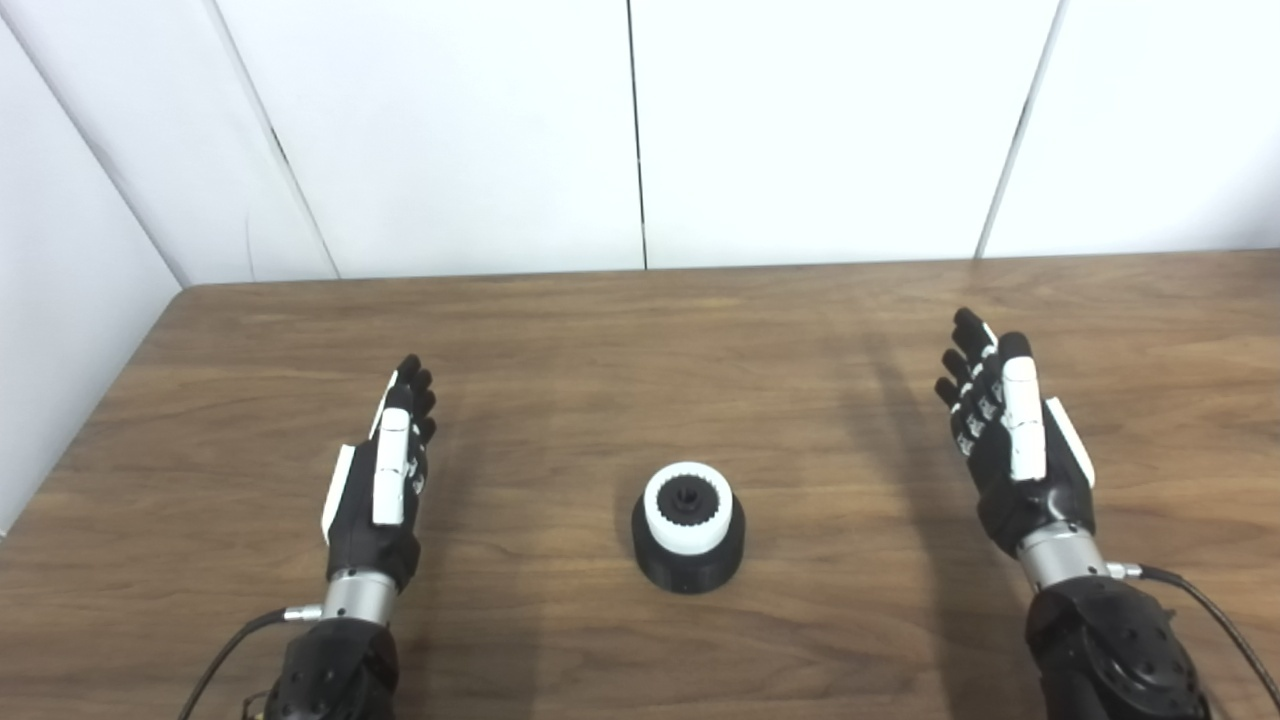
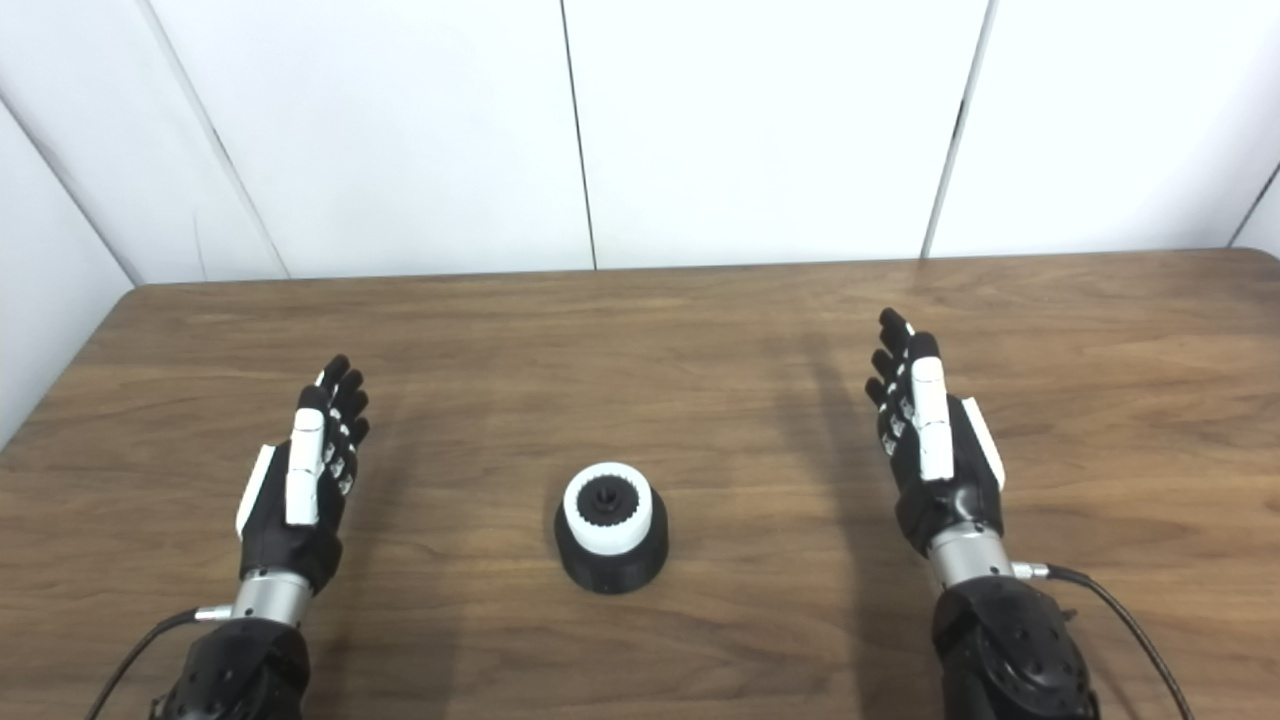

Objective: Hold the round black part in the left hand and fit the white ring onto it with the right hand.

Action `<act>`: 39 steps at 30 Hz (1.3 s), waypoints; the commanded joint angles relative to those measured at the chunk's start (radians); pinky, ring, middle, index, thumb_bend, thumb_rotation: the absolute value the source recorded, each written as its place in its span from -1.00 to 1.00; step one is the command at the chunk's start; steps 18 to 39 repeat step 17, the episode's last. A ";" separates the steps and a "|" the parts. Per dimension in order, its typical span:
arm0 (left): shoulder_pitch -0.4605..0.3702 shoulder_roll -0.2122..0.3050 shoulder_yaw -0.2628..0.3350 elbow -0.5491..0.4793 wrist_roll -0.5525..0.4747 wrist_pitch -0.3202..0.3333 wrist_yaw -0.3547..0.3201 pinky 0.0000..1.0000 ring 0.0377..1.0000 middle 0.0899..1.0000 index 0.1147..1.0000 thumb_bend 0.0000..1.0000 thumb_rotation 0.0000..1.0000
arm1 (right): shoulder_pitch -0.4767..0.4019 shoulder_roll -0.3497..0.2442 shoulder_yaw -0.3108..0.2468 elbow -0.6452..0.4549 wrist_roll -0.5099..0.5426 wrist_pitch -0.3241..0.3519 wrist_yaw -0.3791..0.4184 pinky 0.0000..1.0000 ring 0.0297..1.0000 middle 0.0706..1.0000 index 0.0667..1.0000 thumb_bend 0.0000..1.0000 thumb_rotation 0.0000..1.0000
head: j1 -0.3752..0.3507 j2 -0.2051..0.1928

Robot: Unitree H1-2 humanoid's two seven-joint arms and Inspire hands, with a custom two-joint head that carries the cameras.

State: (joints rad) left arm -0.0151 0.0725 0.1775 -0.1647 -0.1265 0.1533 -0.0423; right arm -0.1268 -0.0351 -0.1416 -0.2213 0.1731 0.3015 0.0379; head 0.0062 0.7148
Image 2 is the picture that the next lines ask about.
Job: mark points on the right black and white hand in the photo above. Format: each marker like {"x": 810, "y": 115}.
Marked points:
{"x": 950, "y": 505}

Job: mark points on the left black and white hand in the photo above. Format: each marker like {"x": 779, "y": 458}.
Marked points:
{"x": 290, "y": 545}

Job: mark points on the round black plastic part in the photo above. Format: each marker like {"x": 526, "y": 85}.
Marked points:
{"x": 610, "y": 570}

